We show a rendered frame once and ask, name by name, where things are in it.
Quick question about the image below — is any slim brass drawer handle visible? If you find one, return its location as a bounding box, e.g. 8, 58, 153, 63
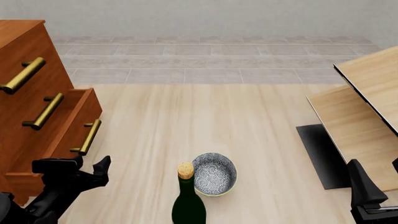
70, 119, 103, 157

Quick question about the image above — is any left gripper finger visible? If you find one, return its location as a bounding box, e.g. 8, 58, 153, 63
72, 155, 85, 173
92, 155, 112, 185

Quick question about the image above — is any blue-white patterned bowl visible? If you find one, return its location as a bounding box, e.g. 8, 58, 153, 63
190, 152, 238, 197

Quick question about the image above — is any dark green corked bottle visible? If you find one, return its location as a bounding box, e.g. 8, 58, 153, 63
171, 161, 207, 224

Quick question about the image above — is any small flat plate on stalk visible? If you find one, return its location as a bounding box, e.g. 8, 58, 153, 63
32, 158, 79, 175

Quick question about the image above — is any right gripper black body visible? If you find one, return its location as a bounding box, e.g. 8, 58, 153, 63
350, 202, 398, 224

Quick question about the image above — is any pale wooden panel, white edge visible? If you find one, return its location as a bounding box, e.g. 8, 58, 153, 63
305, 84, 398, 193

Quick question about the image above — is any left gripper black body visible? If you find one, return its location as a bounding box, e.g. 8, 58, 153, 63
42, 169, 109, 199

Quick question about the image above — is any wooden drawer, mid-length brass handle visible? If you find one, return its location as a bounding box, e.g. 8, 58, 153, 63
0, 69, 82, 174

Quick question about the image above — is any wooden drawer, longest brass handle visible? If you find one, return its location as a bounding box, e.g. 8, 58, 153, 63
0, 22, 75, 110

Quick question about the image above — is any wooden drawer, slim brass handle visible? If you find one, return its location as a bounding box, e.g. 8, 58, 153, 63
40, 87, 103, 164

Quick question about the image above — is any mid-length brass drawer handle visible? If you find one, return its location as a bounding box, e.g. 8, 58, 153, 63
22, 92, 65, 131

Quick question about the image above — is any longest brass drawer handle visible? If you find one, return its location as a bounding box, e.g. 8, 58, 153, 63
0, 57, 47, 95

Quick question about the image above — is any wooden cabinet with drawers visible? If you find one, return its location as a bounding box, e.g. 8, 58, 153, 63
0, 19, 103, 207

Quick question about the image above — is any flat black plate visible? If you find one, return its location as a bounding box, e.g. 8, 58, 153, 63
295, 123, 354, 190

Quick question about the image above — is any pale wooden panel, black edge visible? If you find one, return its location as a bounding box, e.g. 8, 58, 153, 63
333, 45, 398, 138

